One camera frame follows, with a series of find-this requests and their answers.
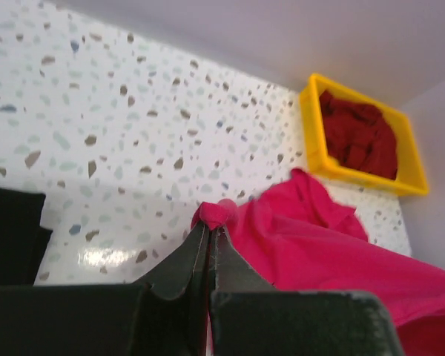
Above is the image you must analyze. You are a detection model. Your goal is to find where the pink t shirt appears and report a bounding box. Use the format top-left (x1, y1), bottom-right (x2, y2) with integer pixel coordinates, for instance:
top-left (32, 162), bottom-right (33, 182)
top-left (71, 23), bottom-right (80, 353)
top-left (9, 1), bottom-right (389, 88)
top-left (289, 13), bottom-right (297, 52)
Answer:
top-left (192, 168), bottom-right (445, 355)

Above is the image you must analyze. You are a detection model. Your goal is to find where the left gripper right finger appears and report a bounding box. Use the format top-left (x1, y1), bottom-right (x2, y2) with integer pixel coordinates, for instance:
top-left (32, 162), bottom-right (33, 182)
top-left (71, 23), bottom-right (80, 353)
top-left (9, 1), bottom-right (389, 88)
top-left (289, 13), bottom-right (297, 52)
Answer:
top-left (210, 228), bottom-right (404, 355)

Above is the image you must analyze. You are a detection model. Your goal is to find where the folded black t shirt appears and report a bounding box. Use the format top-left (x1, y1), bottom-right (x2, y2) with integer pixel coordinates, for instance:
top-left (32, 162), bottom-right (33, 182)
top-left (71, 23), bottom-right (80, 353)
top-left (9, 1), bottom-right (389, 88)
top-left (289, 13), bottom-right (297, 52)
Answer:
top-left (0, 188), bottom-right (52, 286)

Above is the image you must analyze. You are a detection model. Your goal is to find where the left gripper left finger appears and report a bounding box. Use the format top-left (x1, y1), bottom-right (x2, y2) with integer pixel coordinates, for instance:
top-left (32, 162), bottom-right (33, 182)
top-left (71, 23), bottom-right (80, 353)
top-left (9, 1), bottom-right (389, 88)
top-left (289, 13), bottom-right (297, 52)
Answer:
top-left (0, 223), bottom-right (209, 355)

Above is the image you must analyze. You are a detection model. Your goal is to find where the dark red t shirt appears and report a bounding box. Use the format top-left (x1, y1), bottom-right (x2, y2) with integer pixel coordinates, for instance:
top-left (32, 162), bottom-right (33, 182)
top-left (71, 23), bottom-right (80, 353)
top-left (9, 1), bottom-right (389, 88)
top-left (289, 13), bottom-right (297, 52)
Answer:
top-left (319, 90), bottom-right (398, 180)

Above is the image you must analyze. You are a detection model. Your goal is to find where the yellow plastic bin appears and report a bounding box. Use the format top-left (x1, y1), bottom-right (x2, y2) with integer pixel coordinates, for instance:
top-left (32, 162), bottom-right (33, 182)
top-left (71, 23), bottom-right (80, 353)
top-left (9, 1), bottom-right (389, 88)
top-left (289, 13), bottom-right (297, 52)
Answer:
top-left (299, 73), bottom-right (429, 197)

